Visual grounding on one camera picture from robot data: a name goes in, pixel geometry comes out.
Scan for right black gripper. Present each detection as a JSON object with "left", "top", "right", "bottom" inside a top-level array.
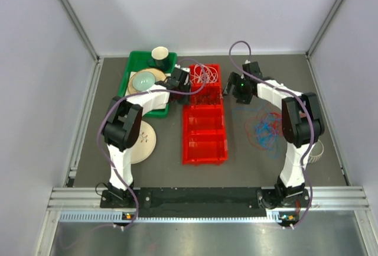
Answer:
[{"left": 221, "top": 73, "right": 252, "bottom": 105}]

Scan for black thin cables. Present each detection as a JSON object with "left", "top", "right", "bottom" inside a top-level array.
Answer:
[{"left": 191, "top": 87, "right": 221, "bottom": 106}]

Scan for coloured cable bundle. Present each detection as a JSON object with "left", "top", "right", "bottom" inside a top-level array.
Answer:
[{"left": 232, "top": 103, "right": 286, "bottom": 161}]

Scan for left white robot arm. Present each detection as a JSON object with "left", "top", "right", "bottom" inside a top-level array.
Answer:
[{"left": 97, "top": 67, "right": 193, "bottom": 207}]

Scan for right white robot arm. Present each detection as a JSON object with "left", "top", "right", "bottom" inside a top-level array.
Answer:
[{"left": 223, "top": 60, "right": 325, "bottom": 208}]

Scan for white square board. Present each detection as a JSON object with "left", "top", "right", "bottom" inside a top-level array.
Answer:
[{"left": 118, "top": 72, "right": 169, "bottom": 112}]

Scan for dark green cup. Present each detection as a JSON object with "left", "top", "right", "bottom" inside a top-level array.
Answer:
[{"left": 147, "top": 46, "right": 174, "bottom": 72}]

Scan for teal bowl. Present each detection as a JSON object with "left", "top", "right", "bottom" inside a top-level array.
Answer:
[{"left": 132, "top": 72, "right": 156, "bottom": 92}]

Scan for green plastic tray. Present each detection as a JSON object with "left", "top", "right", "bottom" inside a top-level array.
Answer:
[{"left": 113, "top": 50, "right": 178, "bottom": 118}]

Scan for red compartment bin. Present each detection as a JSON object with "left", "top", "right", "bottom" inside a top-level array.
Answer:
[{"left": 182, "top": 64, "right": 228, "bottom": 166}]

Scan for beige floral plate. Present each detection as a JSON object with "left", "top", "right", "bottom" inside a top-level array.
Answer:
[{"left": 131, "top": 121, "right": 157, "bottom": 164}]

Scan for silver finned heat sink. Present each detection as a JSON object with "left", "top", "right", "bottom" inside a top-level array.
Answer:
[{"left": 308, "top": 140, "right": 324, "bottom": 164}]

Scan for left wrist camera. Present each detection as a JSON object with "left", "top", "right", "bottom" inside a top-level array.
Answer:
[{"left": 175, "top": 64, "right": 190, "bottom": 76}]

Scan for white cables in bin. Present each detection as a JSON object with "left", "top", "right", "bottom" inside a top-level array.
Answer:
[{"left": 188, "top": 64, "right": 221, "bottom": 85}]

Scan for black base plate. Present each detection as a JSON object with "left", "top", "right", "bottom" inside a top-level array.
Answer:
[{"left": 99, "top": 186, "right": 314, "bottom": 218}]

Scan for grey slotted cable duct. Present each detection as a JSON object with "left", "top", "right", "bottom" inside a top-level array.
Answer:
[{"left": 59, "top": 211, "right": 298, "bottom": 224}]

